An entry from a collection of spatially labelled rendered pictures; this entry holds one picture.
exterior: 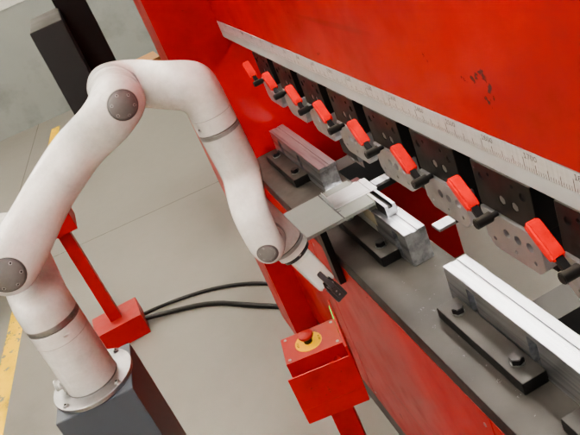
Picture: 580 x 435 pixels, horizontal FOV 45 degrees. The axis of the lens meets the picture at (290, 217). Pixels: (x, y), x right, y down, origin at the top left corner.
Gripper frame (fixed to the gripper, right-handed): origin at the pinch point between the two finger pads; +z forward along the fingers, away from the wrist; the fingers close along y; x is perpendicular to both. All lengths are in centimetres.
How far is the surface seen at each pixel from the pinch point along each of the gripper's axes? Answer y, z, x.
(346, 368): 7.9, 11.3, -11.6
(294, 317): -118, 60, -16
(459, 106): 55, -37, 31
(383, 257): -4.0, 5.4, 14.5
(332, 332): -6.0, 10.5, -8.0
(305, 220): -21.5, -9.5, 8.6
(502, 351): 43.0, 11.2, 12.2
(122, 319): -194, 30, -78
